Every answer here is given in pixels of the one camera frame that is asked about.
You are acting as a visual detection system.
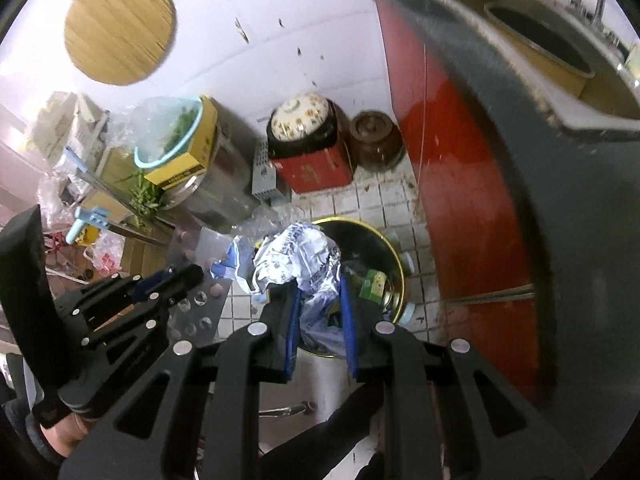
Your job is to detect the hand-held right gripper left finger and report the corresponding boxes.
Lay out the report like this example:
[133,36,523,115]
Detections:
[60,285,303,480]

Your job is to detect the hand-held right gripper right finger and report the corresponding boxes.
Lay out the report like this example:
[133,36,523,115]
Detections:
[340,270,586,480]

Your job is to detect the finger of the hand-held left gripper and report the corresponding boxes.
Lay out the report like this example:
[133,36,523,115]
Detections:
[55,262,206,318]
[82,295,176,356]

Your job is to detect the clear blister pack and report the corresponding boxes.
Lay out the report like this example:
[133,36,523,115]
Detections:
[167,227,236,343]

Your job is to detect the blue white plastic bag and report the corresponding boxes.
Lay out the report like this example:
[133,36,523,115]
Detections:
[210,221,351,356]

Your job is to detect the black bin with yellow rim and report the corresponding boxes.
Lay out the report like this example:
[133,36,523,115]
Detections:
[280,216,407,358]

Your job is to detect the person's left forearm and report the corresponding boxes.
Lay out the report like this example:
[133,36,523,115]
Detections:
[0,370,66,480]

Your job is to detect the person's left hand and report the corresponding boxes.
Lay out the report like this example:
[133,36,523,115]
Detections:
[42,410,96,461]

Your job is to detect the brown cardboard box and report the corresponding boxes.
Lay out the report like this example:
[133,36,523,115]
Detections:
[120,237,173,276]

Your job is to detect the bottle with green label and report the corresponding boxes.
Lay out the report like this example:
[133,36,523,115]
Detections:
[357,267,401,311]

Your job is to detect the red white plastic bag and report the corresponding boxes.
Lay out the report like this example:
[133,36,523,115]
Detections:
[82,240,126,276]

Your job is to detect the chrome metal bar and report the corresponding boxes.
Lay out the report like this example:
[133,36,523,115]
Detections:
[260,400,317,418]

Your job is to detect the green leafy vegetables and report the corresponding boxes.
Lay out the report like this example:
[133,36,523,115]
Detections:
[127,110,198,221]

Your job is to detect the large steel pot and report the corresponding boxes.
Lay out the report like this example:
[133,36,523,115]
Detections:
[165,125,261,233]

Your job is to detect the light blue plastic tool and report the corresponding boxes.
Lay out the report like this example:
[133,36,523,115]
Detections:
[67,206,109,244]

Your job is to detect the yellow cardboard box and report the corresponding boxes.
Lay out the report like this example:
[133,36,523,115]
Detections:
[143,95,221,187]

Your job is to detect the person's dark trouser leg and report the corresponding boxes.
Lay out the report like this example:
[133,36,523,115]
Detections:
[260,385,386,480]

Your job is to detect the light blue plastic basin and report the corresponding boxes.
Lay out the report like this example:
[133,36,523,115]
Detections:
[133,96,205,168]

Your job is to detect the grey plastic basket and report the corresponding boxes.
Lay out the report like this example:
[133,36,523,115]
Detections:
[251,140,291,201]

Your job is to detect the clear plastic bag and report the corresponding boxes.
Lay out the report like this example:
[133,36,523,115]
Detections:
[120,97,196,156]

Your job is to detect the red box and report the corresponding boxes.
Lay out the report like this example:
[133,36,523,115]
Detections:
[270,142,355,193]

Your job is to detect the red kitchen cabinet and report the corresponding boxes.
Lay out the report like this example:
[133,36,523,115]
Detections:
[375,0,538,401]

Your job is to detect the brown ceramic jar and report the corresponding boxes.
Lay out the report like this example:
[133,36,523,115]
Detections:
[348,111,406,170]

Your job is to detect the white cardboard box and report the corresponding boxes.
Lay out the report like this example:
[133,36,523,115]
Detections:
[27,91,108,171]

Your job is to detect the clay pot with floral lid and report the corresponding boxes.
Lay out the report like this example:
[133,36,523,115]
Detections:
[266,92,341,161]

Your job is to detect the round wooden board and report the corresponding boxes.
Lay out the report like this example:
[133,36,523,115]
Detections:
[64,0,177,86]

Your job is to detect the steel sink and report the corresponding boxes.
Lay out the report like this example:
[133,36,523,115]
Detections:
[397,0,640,133]

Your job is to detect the metal faucet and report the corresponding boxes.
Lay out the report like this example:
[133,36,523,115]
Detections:
[575,0,608,26]

